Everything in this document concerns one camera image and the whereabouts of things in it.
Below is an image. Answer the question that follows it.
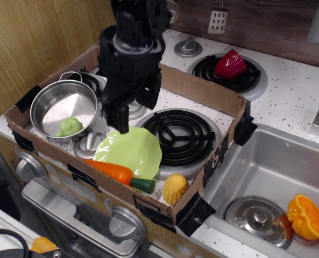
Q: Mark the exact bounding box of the green toy vegetable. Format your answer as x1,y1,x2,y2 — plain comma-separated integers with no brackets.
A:
55,117,83,137

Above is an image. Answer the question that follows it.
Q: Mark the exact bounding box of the silver centre stove knob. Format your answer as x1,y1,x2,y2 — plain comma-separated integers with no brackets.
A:
128,102,147,120

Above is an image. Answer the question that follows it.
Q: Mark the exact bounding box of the orange toy pumpkin half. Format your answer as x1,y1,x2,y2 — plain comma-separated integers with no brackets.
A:
287,194,319,241

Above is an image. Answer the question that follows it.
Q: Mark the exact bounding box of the red toy bell pepper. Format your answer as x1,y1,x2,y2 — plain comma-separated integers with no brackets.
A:
214,49,247,80

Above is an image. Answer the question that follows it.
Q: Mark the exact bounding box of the silver oven knob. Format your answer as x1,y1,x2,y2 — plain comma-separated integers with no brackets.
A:
16,152,47,182
109,205,146,241

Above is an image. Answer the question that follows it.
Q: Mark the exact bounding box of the yellow toy corn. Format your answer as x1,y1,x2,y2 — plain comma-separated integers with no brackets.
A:
162,174,189,206

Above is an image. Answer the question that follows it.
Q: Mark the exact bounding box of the front left black burner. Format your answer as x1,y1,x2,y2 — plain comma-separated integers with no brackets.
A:
67,71,113,117

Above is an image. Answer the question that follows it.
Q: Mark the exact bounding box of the steel pot lid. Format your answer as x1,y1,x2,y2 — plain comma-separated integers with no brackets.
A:
223,196,294,249

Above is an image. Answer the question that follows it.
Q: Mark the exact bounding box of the front right black burner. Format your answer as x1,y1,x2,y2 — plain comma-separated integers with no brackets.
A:
136,108,222,181

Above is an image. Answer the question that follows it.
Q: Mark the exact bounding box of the hanging toy spatula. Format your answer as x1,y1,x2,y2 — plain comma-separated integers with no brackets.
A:
208,0,228,34

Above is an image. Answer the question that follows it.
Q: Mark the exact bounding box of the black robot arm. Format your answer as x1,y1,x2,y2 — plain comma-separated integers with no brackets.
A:
98,1,171,133

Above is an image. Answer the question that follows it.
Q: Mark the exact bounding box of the steel sink basin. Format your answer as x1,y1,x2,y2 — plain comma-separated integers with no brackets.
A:
203,125,319,257

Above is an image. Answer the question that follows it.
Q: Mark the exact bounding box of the black braided cable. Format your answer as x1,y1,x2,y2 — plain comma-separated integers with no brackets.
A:
0,228,30,258

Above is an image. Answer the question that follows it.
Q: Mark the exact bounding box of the orange toy carrot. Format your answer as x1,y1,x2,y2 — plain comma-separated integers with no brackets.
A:
83,159,155,194

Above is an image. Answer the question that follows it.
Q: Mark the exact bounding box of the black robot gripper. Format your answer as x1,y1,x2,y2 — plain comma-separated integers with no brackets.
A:
99,26,165,134

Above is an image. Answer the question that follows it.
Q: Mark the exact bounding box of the small orange object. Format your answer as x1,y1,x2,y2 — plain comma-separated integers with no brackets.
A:
30,237,58,254

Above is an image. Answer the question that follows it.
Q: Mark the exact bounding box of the hanging toy skimmer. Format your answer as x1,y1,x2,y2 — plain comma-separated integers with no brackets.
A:
166,0,181,24

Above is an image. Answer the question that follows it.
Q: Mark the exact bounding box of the left silver oven knob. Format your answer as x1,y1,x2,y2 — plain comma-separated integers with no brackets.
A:
16,152,47,182

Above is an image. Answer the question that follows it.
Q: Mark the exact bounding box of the back right black burner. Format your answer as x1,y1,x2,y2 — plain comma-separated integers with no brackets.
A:
188,51,268,101

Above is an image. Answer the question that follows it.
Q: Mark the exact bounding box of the silver oven door handle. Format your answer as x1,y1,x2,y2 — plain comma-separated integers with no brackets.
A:
22,181,140,257

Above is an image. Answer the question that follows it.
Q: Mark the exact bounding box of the right silver oven knob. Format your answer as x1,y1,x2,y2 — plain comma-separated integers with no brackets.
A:
109,205,146,241

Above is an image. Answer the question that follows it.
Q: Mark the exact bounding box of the small steel pot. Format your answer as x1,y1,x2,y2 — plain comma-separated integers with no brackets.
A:
30,71,98,145

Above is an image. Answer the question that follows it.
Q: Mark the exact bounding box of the silver front stove knob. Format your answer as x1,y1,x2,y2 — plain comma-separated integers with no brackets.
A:
74,131,106,160

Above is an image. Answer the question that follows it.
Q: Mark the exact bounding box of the silver back stove knob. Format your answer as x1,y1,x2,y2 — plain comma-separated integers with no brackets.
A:
174,37,203,58

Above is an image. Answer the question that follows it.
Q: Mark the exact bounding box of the black burner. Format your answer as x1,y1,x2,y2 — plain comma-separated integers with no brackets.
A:
188,51,268,101
67,71,113,117
136,108,222,181

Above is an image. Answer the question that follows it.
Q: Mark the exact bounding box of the light green plastic plate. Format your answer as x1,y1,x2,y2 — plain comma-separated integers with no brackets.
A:
93,126,162,180

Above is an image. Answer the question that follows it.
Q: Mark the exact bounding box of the cardboard fence box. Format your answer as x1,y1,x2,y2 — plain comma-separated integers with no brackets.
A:
3,45,258,237

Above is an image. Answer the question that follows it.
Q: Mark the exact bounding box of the silver stove knob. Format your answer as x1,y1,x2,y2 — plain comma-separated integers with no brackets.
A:
128,102,147,120
174,37,203,58
74,131,106,160

